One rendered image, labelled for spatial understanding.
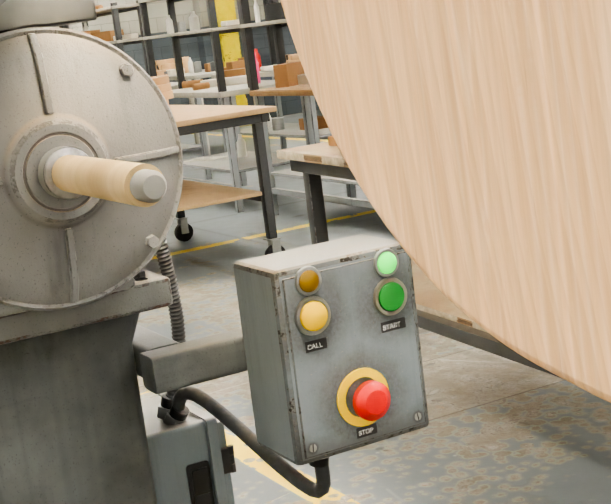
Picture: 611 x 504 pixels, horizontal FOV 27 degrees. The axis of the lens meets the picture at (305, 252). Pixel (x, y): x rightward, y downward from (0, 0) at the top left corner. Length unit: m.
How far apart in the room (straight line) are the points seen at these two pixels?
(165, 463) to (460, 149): 1.18
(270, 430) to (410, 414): 0.15
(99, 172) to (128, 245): 0.19
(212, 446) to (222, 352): 0.16
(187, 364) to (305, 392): 0.13
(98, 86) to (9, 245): 0.16
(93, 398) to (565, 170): 1.12
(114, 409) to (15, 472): 0.12
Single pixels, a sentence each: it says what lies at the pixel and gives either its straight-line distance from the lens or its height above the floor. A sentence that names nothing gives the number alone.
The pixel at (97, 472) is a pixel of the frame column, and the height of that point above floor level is 0.91.
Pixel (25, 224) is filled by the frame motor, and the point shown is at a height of 1.21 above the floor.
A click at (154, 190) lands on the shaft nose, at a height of 1.25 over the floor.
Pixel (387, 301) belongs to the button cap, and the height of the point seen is 1.07.
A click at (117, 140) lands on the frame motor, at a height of 1.27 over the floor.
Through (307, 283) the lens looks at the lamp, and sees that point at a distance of 1.22.
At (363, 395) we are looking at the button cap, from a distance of 1.25.
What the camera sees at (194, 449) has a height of 0.90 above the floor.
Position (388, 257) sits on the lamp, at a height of 1.11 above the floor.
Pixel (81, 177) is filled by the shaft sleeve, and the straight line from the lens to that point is 1.02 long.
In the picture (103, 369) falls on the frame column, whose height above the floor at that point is 1.02.
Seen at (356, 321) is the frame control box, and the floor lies 1.05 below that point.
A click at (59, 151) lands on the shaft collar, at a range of 1.10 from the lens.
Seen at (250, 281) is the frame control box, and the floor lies 1.10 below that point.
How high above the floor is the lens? 1.36
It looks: 11 degrees down
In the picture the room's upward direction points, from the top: 7 degrees counter-clockwise
